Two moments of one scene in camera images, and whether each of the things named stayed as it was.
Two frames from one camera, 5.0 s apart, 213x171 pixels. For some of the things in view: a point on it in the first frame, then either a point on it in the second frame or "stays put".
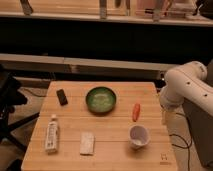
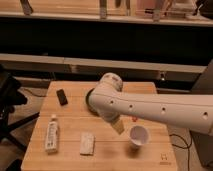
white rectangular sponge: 87,143 stays put
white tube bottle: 51,142 stays put
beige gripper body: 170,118 → 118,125
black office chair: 11,95 stays put
